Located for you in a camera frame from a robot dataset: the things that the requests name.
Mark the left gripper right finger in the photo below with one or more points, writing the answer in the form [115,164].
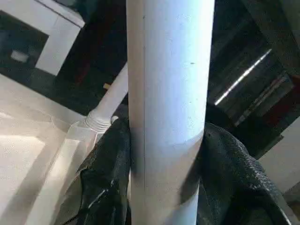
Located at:
[239,183]

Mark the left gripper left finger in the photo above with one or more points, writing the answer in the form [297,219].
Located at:
[105,183]

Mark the white plastic table leg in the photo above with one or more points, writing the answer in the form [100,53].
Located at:
[168,93]
[110,105]

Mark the white plastic table top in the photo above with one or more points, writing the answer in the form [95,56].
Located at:
[33,154]

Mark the black work mat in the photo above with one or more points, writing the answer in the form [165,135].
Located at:
[93,93]

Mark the white sideboard cabinet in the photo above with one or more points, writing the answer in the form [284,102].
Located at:
[51,33]

